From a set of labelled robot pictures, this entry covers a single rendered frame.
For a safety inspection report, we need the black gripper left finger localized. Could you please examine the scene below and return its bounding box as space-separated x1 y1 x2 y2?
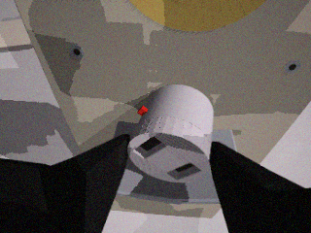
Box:
0 134 130 233

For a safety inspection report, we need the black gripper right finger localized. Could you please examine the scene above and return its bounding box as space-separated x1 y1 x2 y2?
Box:
210 142 311 233

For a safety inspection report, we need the grey cylinder with two slots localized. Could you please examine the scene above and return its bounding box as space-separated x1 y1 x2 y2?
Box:
127 84 213 183

